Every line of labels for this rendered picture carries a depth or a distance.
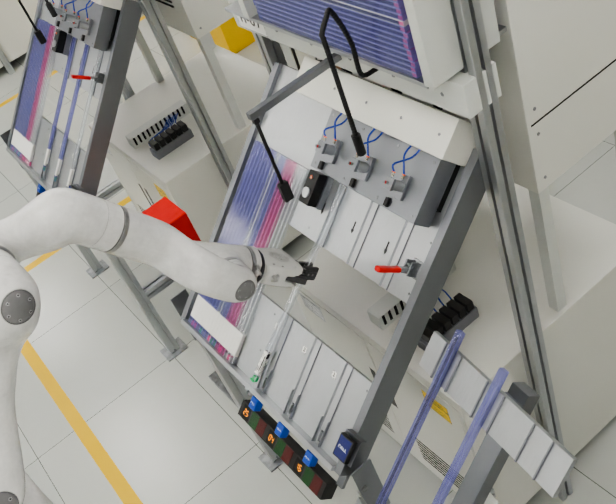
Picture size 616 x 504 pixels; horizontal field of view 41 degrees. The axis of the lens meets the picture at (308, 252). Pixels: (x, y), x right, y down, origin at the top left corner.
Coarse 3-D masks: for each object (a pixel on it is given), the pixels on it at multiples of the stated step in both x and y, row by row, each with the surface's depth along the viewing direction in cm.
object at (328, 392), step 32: (256, 320) 198; (288, 320) 190; (256, 352) 197; (288, 352) 188; (320, 352) 181; (256, 384) 195; (288, 384) 187; (320, 384) 179; (352, 384) 172; (320, 416) 178; (352, 416) 171
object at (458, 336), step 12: (456, 336) 138; (456, 348) 139; (444, 360) 140; (444, 372) 140; (432, 384) 142; (432, 396) 142; (420, 408) 144; (420, 420) 144; (408, 432) 146; (408, 444) 145; (396, 468) 147; (396, 480) 149; (384, 492) 149
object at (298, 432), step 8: (184, 320) 217; (192, 328) 214; (200, 336) 211; (208, 344) 208; (216, 352) 205; (224, 360) 202; (232, 368) 199; (240, 376) 197; (248, 384) 194; (256, 392) 191; (264, 400) 189; (272, 400) 190; (272, 408) 187; (280, 408) 188; (280, 416) 184; (288, 416) 185; (288, 424) 182; (296, 424) 183; (296, 432) 180; (304, 432) 181; (304, 440) 178; (312, 448) 176; (320, 448) 176; (320, 456) 173; (328, 456) 174; (328, 464) 171; (336, 464) 172
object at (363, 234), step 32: (288, 96) 201; (288, 128) 199; (320, 128) 190; (352, 192) 180; (320, 224) 186; (352, 224) 179; (384, 224) 172; (352, 256) 177; (384, 256) 171; (416, 256) 164; (384, 288) 169
